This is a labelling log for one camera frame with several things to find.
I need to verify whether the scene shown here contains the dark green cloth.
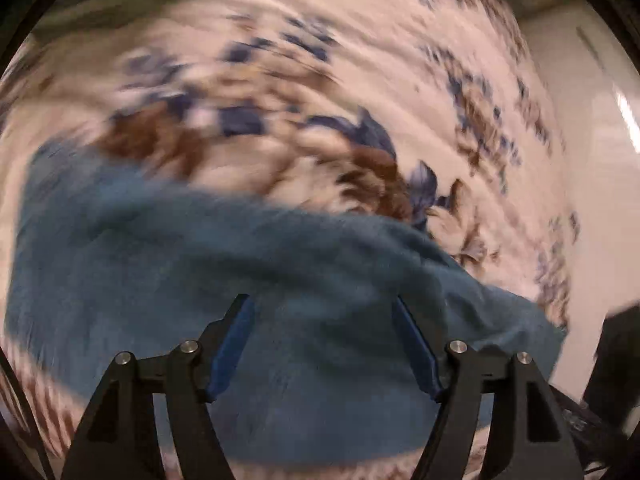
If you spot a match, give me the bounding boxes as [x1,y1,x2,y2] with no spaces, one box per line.
[30,0,226,46]

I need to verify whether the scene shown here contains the brown checkered bed sheet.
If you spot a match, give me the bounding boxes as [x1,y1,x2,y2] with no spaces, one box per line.
[0,340,501,480]

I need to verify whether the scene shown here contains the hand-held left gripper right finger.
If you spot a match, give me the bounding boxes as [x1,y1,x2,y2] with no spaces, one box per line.
[391,296,585,480]

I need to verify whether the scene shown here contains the blue denim pants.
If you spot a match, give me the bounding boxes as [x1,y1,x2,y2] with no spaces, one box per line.
[5,142,568,466]

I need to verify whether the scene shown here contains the floral printed blanket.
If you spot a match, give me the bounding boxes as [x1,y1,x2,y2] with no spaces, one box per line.
[0,0,583,341]

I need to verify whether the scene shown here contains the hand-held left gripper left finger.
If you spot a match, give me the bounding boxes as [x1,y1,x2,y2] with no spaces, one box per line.
[61,294,257,480]

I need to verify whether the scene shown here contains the dark blurred object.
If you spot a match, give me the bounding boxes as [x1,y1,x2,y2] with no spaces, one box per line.
[585,304,640,431]

